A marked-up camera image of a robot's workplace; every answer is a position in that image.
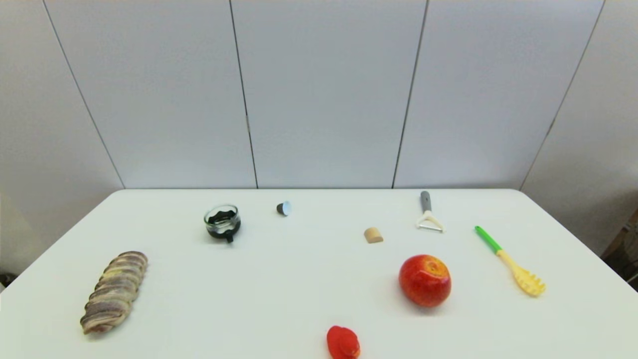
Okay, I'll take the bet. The long braided brown bread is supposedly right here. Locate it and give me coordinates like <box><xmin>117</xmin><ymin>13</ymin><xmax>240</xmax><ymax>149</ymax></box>
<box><xmin>80</xmin><ymin>251</ymin><xmax>149</xmax><ymax>335</ymax></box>

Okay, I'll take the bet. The glass cup with black base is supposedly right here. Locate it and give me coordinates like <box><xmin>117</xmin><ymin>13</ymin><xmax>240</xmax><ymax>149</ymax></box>
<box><xmin>203</xmin><ymin>204</ymin><xmax>242</xmax><ymax>244</ymax></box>

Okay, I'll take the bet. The red apple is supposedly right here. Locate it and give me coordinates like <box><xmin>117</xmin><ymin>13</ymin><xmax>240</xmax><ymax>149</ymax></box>
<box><xmin>398</xmin><ymin>254</ymin><xmax>452</xmax><ymax>308</ymax></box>

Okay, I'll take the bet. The small red toy fruit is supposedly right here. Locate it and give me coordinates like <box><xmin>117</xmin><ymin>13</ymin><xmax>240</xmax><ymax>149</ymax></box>
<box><xmin>326</xmin><ymin>326</ymin><xmax>361</xmax><ymax>359</ymax></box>

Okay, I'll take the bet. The dark brown furniture piece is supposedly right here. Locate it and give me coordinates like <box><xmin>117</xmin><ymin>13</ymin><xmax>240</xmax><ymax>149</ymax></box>
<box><xmin>601</xmin><ymin>207</ymin><xmax>638</xmax><ymax>292</ymax></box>

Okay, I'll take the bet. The white peeler with grey handle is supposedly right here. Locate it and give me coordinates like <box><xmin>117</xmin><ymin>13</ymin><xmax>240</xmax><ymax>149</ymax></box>
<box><xmin>416</xmin><ymin>190</ymin><xmax>445</xmax><ymax>233</ymax></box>

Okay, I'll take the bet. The yellow pasta spoon green handle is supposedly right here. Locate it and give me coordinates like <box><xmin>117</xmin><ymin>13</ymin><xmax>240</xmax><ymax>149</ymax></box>
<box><xmin>475</xmin><ymin>225</ymin><xmax>546</xmax><ymax>298</ymax></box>

